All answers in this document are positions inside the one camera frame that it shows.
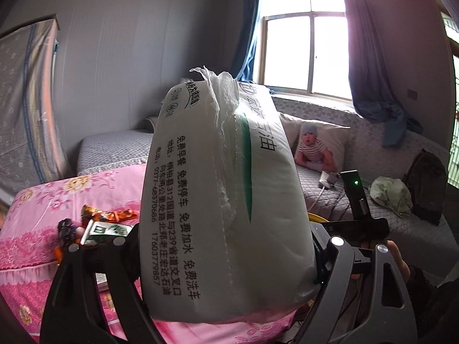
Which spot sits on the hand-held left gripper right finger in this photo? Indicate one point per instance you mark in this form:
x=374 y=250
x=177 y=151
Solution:
x=337 y=261

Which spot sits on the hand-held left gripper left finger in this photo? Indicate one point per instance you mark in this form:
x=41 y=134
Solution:
x=120 y=258

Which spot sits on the yellow trash bin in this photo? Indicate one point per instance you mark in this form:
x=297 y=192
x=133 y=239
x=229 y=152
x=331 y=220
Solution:
x=317 y=217

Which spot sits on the orange snack wrapper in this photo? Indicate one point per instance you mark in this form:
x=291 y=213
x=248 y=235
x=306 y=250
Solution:
x=107 y=215

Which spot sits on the white tissue pack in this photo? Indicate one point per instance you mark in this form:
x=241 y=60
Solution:
x=200 y=186

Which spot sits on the person's right hand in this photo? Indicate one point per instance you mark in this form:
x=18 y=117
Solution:
x=400 y=261

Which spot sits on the green and white carton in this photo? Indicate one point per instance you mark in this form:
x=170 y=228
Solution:
x=104 y=231

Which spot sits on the pale green cloth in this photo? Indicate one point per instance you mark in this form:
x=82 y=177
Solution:
x=391 y=195

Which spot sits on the dark bag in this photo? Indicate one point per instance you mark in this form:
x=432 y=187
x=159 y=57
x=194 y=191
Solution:
x=426 y=186

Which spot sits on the baby print pillow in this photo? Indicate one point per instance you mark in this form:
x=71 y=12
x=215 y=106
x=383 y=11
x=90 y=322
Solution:
x=315 y=147

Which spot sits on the pink floral bed sheet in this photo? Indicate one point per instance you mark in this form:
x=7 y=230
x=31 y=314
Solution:
x=36 y=276

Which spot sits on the grey quilted sofa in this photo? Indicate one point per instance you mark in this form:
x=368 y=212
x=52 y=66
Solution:
x=107 y=147

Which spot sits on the window with grille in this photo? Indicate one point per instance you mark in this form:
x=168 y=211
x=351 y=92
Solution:
x=453 y=114

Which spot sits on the beige cushion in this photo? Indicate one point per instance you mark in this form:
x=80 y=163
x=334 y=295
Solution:
x=151 y=123

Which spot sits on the purple curtain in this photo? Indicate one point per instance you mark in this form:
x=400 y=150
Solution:
x=369 y=61

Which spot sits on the large window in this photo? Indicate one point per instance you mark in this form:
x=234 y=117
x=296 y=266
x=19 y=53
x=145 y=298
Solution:
x=304 y=43

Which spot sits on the cloth covered wardrobe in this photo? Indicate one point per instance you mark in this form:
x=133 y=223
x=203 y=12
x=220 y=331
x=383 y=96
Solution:
x=28 y=107

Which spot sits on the blue curtain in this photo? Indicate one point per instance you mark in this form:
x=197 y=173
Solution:
x=249 y=36

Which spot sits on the wall socket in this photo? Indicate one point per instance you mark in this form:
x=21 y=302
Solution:
x=412 y=94

